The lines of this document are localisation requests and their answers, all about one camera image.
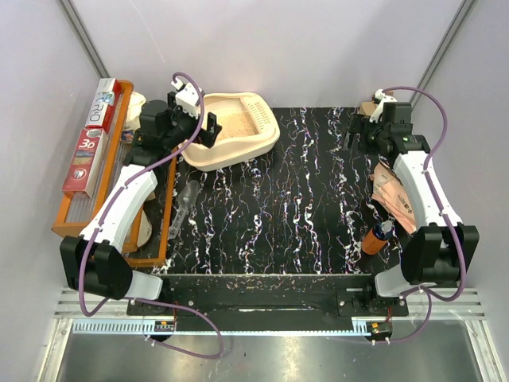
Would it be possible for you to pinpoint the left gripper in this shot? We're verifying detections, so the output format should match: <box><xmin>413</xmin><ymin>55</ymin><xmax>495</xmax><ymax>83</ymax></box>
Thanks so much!
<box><xmin>164</xmin><ymin>93</ymin><xmax>222</xmax><ymax>150</ymax></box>

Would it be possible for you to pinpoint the cream plastic litter box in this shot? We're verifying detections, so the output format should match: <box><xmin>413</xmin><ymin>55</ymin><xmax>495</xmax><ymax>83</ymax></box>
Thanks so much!
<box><xmin>182</xmin><ymin>92</ymin><xmax>280</xmax><ymax>172</ymax></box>

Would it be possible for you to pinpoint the clear plastic scoop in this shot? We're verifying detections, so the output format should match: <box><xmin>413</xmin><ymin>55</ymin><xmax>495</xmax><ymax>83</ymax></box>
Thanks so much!
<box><xmin>168</xmin><ymin>180</ymin><xmax>200</xmax><ymax>240</ymax></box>

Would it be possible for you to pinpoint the pink cat litter bag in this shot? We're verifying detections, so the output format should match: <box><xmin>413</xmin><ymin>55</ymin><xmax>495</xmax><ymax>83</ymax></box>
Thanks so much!
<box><xmin>371</xmin><ymin>162</ymin><xmax>416</xmax><ymax>234</ymax></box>

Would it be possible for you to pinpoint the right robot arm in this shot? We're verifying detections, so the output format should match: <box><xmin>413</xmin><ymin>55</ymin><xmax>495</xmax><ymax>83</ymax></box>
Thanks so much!
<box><xmin>348</xmin><ymin>102</ymin><xmax>480</xmax><ymax>315</ymax></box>

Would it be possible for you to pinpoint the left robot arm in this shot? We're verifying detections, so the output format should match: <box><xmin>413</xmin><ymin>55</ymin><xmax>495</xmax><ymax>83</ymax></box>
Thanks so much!
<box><xmin>60</xmin><ymin>84</ymin><xmax>221</xmax><ymax>315</ymax></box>

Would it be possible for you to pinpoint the brown cardboard box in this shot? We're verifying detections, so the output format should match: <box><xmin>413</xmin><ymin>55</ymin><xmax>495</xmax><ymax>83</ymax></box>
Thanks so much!
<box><xmin>359</xmin><ymin>94</ymin><xmax>377</xmax><ymax>118</ymax></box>

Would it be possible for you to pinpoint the red white toothpaste box upper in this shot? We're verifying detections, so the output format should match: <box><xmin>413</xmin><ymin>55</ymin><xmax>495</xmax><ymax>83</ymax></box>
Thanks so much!
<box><xmin>84</xmin><ymin>78</ymin><xmax>121</xmax><ymax>133</ymax></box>

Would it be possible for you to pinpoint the red 3D toothpaste box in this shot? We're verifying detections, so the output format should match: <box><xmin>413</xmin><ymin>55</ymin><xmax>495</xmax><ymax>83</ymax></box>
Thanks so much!
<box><xmin>61</xmin><ymin>128</ymin><xmax>108</xmax><ymax>198</ymax></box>

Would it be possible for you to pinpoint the black marble pattern mat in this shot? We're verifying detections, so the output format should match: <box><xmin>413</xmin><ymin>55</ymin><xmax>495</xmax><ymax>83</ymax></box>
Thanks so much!
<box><xmin>161</xmin><ymin>107</ymin><xmax>409</xmax><ymax>275</ymax></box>

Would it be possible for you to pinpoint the orange bottle with white cap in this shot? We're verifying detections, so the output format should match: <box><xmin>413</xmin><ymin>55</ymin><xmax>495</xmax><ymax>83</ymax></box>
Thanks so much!
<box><xmin>361</xmin><ymin>220</ymin><xmax>394</xmax><ymax>255</ymax></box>

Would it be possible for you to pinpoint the orange wooden tray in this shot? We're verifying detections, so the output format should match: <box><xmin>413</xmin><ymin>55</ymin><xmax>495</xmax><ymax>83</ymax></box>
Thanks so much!
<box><xmin>52</xmin><ymin>80</ymin><xmax>177</xmax><ymax>267</ymax></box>

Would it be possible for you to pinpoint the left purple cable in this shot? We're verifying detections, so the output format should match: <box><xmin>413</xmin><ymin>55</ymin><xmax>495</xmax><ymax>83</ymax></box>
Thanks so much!
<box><xmin>79</xmin><ymin>72</ymin><xmax>225</xmax><ymax>361</ymax></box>

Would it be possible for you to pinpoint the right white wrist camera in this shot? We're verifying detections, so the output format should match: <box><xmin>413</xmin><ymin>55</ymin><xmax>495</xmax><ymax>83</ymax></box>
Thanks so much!
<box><xmin>369</xmin><ymin>89</ymin><xmax>397</xmax><ymax>123</ymax></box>

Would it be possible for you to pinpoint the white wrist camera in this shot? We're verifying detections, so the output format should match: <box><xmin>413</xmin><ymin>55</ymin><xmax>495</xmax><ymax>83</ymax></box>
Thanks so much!
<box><xmin>171</xmin><ymin>78</ymin><xmax>200</xmax><ymax>119</ymax></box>
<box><xmin>369</xmin><ymin>89</ymin><xmax>397</xmax><ymax>123</ymax></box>

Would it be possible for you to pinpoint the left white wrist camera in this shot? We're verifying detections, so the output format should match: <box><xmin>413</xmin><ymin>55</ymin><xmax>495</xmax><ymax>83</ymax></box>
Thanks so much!
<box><xmin>171</xmin><ymin>78</ymin><xmax>200</xmax><ymax>119</ymax></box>

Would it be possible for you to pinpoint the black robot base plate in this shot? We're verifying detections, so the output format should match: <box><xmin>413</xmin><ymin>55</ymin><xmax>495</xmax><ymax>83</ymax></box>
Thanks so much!
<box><xmin>126</xmin><ymin>272</ymin><xmax>410</xmax><ymax>319</ymax></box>

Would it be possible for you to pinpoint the aluminium rail frame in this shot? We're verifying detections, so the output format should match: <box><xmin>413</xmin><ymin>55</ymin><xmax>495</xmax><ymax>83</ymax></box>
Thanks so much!
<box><xmin>37</xmin><ymin>290</ymin><xmax>508</xmax><ymax>381</ymax></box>

